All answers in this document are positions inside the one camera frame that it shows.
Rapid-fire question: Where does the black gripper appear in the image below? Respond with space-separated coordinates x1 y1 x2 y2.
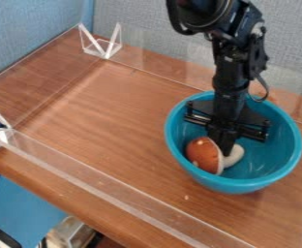
185 100 272 156

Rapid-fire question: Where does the brown and white toy mushroom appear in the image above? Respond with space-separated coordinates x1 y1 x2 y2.
186 137 244 175

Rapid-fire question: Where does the blue plastic bowl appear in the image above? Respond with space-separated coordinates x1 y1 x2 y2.
164 91 302 195

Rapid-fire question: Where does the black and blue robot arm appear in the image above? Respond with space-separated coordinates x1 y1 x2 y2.
165 0 270 155

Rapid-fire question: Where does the clear acrylic table barrier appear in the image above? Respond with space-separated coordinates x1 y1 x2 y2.
0 30 302 248

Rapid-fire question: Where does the clear acrylic corner bracket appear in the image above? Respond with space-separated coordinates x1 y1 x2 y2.
77 23 122 60

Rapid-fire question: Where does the grey metal frame piece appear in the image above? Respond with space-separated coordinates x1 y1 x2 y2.
46 216 96 248

